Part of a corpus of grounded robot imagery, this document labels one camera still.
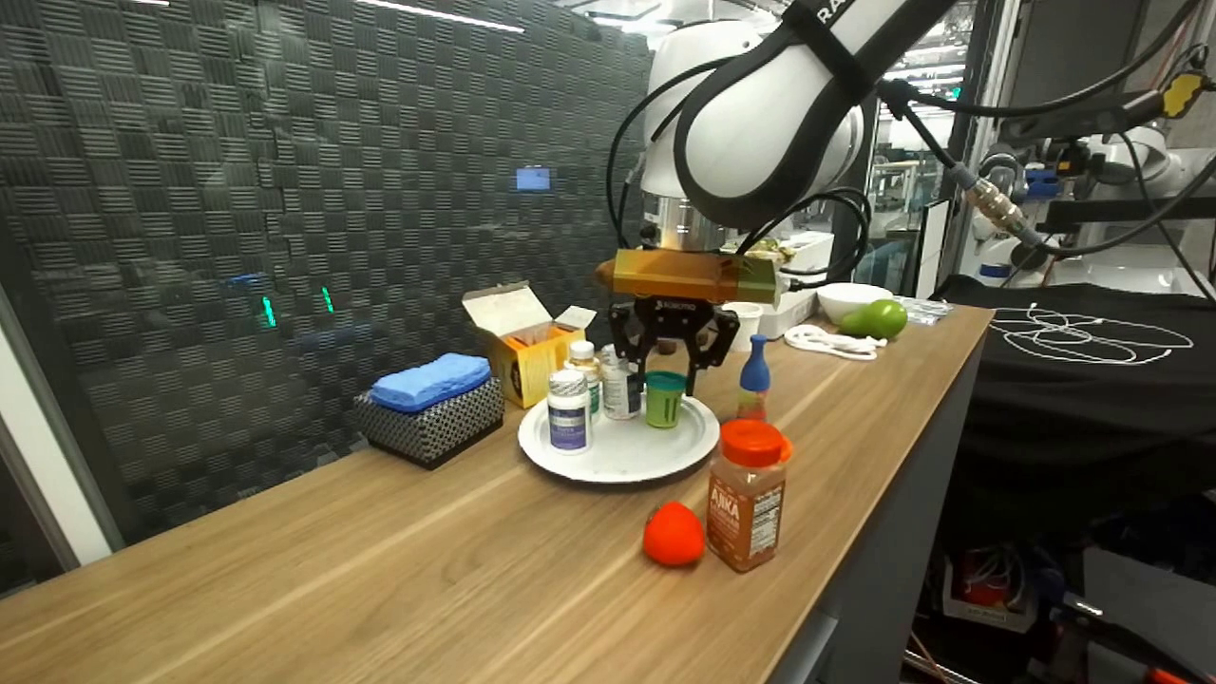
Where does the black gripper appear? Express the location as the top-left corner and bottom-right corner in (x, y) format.
(587, 297), (744, 398)

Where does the teal lid dough can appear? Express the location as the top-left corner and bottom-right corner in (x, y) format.
(644, 370), (692, 433)

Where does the white supplement bottle blue label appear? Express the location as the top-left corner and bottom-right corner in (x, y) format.
(545, 364), (594, 452)
(601, 341), (640, 423)

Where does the small white bottle green label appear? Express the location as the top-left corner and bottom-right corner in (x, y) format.
(564, 338), (606, 416)

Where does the white paper plate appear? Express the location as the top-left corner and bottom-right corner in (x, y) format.
(515, 392), (722, 488)

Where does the blue toy bottle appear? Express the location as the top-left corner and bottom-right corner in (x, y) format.
(734, 332), (776, 423)

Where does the white paper cup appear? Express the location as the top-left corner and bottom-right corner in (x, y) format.
(722, 302), (769, 356)

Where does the open yellow cardboard box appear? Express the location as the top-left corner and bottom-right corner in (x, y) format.
(460, 279), (601, 409)

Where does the spice jar orange lid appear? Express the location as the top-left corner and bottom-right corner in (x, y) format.
(702, 418), (795, 578)

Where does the red toy strawberry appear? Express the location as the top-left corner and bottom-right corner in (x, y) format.
(640, 497), (710, 571)

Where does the white bowl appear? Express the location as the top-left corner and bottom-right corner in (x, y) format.
(814, 280), (898, 327)

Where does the green toy lime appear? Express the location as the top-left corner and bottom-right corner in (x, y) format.
(836, 297), (912, 341)

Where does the blue folded cloth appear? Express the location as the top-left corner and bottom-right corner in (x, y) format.
(370, 348), (493, 418)

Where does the grey mesh box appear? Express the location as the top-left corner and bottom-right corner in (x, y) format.
(355, 375), (508, 470)

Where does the red object under table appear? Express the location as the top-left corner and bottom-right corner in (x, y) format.
(948, 545), (1021, 625)

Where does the white blue lab equipment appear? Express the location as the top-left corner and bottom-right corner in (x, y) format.
(967, 138), (1100, 280)

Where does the black cloth covered table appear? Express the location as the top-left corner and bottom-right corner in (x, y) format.
(934, 269), (1216, 537)

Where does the white rope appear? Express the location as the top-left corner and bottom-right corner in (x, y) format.
(779, 322), (888, 364)

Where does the white cable coil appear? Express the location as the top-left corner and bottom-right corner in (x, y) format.
(990, 302), (1199, 371)

